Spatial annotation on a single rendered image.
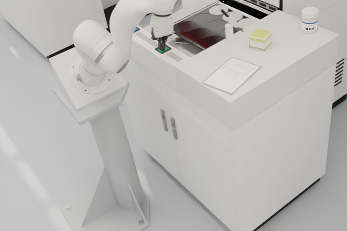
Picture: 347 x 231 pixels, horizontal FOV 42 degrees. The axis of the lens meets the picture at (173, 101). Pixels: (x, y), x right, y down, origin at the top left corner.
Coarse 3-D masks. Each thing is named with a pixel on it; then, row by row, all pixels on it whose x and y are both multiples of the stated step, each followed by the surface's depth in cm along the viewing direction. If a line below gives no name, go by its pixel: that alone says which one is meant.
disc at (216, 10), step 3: (216, 6) 243; (219, 6) 242; (222, 6) 242; (225, 6) 241; (210, 9) 241; (213, 9) 240; (216, 9) 240; (219, 9) 239; (225, 9) 239; (210, 12) 238; (213, 12) 238; (216, 12) 237; (219, 12) 237
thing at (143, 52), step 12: (132, 36) 219; (144, 36) 218; (132, 48) 222; (144, 48) 210; (144, 60) 217; (156, 60) 205; (168, 60) 198; (180, 60) 198; (156, 72) 212; (168, 72) 201; (168, 84) 207
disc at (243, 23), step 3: (249, 18) 228; (240, 21) 227; (243, 21) 227; (246, 21) 226; (249, 21) 226; (252, 21) 226; (255, 21) 225; (240, 24) 225; (243, 24) 224; (246, 24) 224; (249, 24) 224; (240, 27) 223; (243, 27) 222
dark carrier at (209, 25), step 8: (208, 8) 242; (232, 8) 238; (192, 16) 238; (200, 16) 236; (208, 16) 235; (216, 16) 234; (248, 16) 229; (176, 24) 234; (184, 24) 233; (192, 24) 232; (200, 24) 230; (208, 24) 229; (216, 24) 228; (224, 24) 227; (184, 32) 226; (192, 32) 225; (200, 32) 224; (208, 32) 223; (216, 32) 222; (224, 32) 221; (192, 40) 220; (200, 40) 218; (208, 40) 218; (216, 40) 217
